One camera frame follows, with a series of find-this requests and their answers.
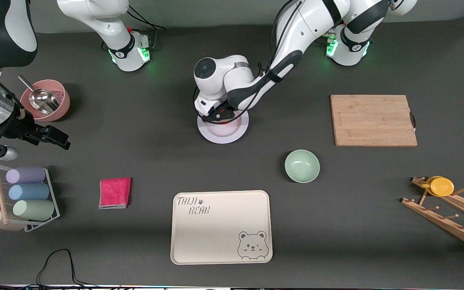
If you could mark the pale blue cup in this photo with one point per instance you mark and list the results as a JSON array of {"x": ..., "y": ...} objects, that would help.
[{"x": 28, "y": 192}]

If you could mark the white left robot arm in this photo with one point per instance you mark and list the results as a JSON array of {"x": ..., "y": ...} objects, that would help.
[{"x": 316, "y": 20}]

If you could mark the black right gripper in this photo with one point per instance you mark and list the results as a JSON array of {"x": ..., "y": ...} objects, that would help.
[{"x": 19, "y": 128}]

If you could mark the wooden cutting board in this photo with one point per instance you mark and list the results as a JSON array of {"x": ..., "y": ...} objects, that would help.
[{"x": 369, "y": 121}]

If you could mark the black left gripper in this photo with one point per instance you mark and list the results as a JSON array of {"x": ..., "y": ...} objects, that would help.
[{"x": 229, "y": 108}]

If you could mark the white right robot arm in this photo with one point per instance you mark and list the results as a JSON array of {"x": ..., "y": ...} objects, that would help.
[{"x": 95, "y": 16}]

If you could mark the metal scoop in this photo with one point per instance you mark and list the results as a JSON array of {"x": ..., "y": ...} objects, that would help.
[{"x": 42, "y": 100}]

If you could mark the wooden rack dowel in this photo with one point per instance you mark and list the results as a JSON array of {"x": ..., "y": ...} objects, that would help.
[{"x": 0, "y": 193}]

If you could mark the orange fruit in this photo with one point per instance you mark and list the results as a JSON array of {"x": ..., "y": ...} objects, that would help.
[{"x": 226, "y": 114}]

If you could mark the pale green bowl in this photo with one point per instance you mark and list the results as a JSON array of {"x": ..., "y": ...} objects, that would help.
[{"x": 302, "y": 166}]

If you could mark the wooden peg rack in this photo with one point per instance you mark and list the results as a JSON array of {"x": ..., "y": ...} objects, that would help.
[{"x": 437, "y": 219}]

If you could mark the pink ribbed bowl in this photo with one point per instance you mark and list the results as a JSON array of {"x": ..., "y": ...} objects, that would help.
[{"x": 61, "y": 108}]

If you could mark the pale purple cup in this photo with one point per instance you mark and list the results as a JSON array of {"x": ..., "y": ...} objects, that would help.
[{"x": 25, "y": 175}]

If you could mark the pale green cup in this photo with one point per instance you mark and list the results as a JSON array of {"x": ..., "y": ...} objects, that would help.
[{"x": 34, "y": 210}]

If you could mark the white round plate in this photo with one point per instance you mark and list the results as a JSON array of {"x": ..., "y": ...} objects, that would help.
[{"x": 224, "y": 135}]

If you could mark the yellow cup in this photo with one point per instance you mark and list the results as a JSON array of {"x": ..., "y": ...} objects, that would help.
[{"x": 441, "y": 186}]

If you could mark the cream tray with bear print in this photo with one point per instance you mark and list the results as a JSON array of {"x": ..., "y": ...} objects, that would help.
[{"x": 220, "y": 237}]

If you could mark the pink folded cloth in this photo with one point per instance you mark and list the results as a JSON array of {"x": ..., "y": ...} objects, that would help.
[{"x": 114, "y": 193}]

